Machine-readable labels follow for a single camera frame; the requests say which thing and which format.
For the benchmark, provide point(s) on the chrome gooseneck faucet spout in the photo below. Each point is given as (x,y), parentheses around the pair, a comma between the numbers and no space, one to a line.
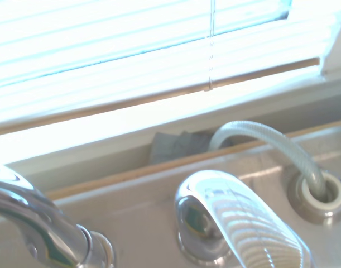
(47,223)

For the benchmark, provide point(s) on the grey cloth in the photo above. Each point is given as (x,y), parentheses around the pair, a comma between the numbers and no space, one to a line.
(175,148)

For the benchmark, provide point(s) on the wide white window blind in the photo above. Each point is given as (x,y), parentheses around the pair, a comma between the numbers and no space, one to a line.
(103,56)

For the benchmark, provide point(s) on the round sink hole fitting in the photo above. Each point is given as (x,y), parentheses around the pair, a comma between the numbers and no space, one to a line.
(318,206)

